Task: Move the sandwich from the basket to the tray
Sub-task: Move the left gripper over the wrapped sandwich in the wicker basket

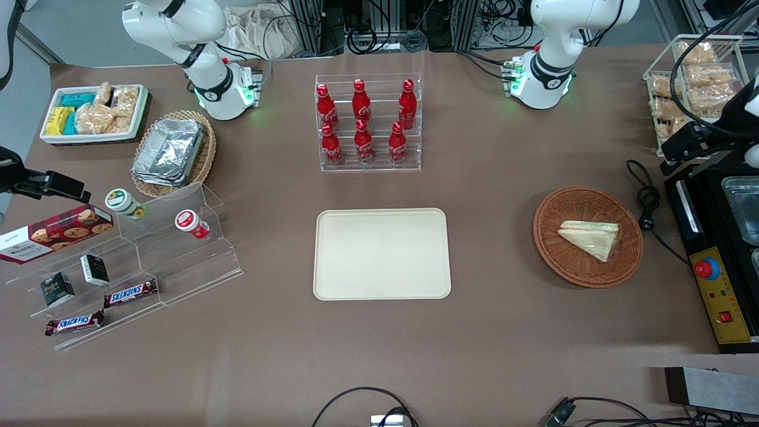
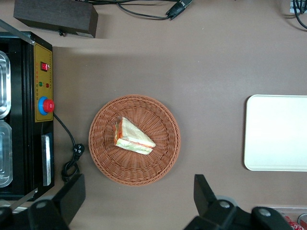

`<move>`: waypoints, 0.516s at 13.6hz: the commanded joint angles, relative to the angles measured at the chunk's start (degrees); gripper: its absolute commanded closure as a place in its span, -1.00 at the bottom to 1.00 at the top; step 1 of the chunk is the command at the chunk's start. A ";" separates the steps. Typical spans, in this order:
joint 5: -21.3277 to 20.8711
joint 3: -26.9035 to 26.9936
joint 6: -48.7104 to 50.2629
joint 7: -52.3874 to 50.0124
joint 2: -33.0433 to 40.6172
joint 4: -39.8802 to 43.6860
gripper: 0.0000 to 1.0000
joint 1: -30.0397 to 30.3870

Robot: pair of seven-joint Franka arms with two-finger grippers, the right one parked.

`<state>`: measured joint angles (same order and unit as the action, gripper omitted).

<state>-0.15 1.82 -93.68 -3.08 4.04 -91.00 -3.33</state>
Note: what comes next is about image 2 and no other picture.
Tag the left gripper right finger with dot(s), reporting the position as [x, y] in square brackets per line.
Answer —
[223, 218]

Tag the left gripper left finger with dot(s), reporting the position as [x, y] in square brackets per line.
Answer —
[48, 215]

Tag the triangular sandwich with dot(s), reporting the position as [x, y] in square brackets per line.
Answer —
[130, 137]

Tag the round brown wicker basket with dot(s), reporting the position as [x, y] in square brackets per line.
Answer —
[148, 167]

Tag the cream plastic tray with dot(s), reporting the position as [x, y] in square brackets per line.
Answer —
[275, 133]

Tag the black sealing machine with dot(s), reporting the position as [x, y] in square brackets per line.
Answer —
[28, 143]

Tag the silver foil container in machine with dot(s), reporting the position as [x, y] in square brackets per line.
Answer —
[4, 153]
[4, 83]

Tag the dark wooden box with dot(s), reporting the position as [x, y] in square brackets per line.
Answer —
[55, 14]

